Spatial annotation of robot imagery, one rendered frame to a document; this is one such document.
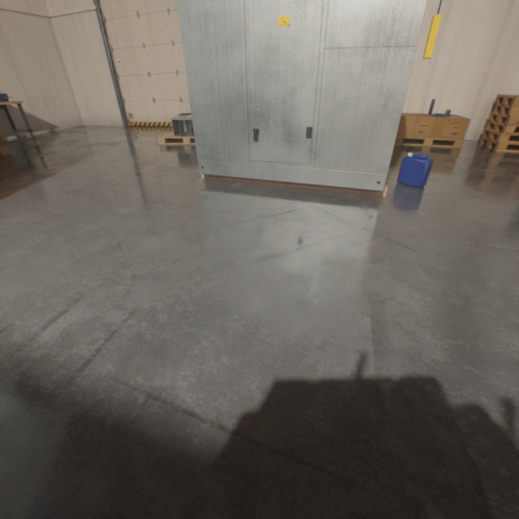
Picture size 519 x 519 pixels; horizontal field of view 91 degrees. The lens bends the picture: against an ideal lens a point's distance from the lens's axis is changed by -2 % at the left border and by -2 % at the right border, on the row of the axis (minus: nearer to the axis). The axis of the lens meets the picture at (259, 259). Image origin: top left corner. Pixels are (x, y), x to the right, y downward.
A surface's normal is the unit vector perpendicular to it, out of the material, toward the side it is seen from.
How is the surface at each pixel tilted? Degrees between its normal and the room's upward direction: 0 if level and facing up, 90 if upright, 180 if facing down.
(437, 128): 90
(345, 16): 90
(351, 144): 90
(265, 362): 0
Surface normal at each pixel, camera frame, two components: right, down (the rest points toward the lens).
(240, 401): -0.01, -0.83
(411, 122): -0.24, 0.54
